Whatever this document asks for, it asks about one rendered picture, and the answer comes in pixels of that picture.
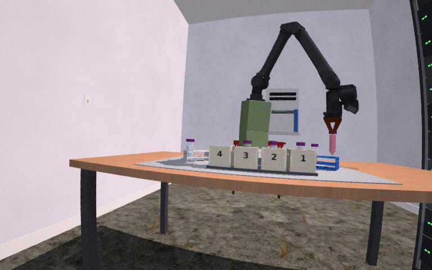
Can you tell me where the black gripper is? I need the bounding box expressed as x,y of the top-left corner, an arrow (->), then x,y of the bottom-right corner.
323,101 -> 342,134

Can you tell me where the blue tube rack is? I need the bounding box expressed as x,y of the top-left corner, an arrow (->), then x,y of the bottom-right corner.
316,155 -> 339,171

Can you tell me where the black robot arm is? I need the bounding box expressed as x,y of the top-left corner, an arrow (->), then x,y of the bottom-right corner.
246,22 -> 359,114

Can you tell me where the white tube rack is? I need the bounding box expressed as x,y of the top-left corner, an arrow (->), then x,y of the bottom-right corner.
183,150 -> 209,163

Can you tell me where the grey flat mat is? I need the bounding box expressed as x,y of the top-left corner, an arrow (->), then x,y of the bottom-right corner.
134,156 -> 403,185

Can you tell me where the beige bucket adapter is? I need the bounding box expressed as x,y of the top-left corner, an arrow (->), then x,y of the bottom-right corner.
208,145 -> 235,167
233,146 -> 259,169
260,147 -> 287,172
286,148 -> 317,173

